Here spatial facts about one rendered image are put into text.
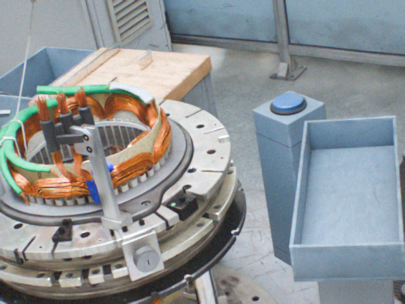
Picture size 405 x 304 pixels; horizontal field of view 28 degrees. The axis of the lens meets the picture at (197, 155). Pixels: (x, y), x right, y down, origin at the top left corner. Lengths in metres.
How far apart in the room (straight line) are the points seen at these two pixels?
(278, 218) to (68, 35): 2.26
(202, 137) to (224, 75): 2.72
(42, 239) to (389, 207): 0.37
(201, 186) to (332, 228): 0.15
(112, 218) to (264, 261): 0.48
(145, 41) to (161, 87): 2.39
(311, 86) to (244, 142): 0.48
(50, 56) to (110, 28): 1.96
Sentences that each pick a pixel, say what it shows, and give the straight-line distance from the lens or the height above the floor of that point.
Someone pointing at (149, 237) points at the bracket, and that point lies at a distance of 0.81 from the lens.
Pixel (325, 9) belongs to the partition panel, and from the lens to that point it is 3.38.
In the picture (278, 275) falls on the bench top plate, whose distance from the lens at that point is 1.23.
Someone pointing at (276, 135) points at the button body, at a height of 1.01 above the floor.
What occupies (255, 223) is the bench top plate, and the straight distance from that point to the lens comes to 1.34.
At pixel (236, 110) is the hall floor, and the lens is 3.36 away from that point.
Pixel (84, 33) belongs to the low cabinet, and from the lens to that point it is 3.29.
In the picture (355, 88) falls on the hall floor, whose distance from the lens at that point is 3.41.
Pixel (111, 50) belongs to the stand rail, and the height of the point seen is 1.08.
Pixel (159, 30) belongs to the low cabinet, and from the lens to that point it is 3.61.
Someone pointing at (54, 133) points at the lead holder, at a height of 1.21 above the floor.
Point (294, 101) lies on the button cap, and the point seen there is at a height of 1.04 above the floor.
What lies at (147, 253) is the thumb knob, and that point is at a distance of 0.80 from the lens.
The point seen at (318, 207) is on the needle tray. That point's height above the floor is 1.03.
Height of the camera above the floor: 1.56
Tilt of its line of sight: 30 degrees down
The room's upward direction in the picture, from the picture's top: 11 degrees counter-clockwise
